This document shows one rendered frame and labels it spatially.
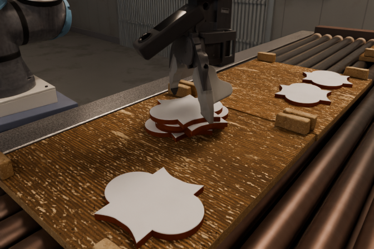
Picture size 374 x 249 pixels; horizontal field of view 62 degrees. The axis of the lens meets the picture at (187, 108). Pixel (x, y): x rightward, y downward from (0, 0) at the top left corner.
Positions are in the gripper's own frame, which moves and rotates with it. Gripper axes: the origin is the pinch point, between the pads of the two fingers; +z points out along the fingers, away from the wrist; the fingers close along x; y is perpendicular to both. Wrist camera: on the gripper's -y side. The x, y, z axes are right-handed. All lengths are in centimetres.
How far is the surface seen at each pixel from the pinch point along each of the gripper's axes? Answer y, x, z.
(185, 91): 5.5, 12.6, 1.7
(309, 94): 30.8, 0.8, 2.6
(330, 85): 40.4, 3.5, 2.6
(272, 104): 21.3, 1.8, 3.6
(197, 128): -1.1, -6.2, 0.9
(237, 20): 198, 274, 28
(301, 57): 64, 37, 6
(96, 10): 92, 605, 44
